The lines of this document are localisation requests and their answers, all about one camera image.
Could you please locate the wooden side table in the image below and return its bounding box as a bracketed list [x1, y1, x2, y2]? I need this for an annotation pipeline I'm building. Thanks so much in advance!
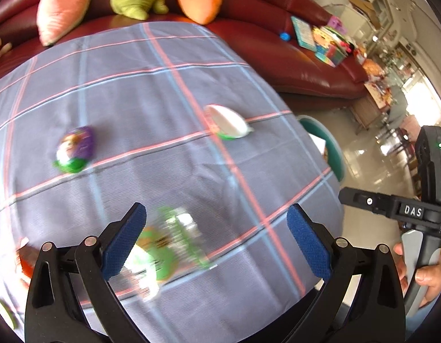
[349, 93, 390, 135]

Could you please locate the purple toy egg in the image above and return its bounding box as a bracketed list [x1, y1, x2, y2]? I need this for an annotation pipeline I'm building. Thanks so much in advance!
[52, 126, 97, 175]

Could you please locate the teal picture book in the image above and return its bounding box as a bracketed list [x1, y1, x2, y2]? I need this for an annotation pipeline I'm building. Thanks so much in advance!
[291, 16, 317, 51]

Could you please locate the red snack wrapper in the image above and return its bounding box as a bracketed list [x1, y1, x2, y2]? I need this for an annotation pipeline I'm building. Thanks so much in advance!
[15, 238, 40, 288]

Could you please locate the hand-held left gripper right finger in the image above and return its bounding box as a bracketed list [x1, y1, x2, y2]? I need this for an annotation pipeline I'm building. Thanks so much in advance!
[286, 203, 407, 343]

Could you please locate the green snack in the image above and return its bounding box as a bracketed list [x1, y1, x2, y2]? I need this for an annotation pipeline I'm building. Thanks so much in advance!
[117, 205, 217, 302]

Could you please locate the teal trash bin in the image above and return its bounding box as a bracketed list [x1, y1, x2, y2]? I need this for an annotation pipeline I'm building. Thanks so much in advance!
[298, 115, 346, 182]

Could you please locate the pile of colourful toys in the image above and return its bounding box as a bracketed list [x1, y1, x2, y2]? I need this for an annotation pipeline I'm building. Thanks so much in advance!
[311, 16, 366, 67]

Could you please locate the green and white paper carton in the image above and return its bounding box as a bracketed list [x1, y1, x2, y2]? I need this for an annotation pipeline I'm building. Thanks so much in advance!
[204, 104, 253, 141]

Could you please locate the pink plush pillow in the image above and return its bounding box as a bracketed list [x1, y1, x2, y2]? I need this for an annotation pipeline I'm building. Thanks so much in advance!
[37, 0, 93, 46]

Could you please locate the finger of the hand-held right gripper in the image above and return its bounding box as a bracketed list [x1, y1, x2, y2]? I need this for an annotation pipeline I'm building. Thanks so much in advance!
[338, 186, 397, 219]

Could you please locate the grey plaid tablecloth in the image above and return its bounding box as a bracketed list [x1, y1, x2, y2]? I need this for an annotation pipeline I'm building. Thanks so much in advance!
[0, 21, 344, 343]

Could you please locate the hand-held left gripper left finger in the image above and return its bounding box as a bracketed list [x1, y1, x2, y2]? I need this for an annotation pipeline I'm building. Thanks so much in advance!
[25, 202, 147, 343]

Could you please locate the dark red leather sofa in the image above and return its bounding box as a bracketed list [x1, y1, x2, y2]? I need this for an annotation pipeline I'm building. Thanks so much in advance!
[0, 0, 369, 111]

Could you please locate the cardboard box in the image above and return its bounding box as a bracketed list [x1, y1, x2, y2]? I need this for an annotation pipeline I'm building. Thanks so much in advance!
[349, 0, 382, 29]

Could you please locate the person's right hand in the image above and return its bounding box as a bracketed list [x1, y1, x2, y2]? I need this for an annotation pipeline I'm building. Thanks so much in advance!
[392, 242, 441, 310]

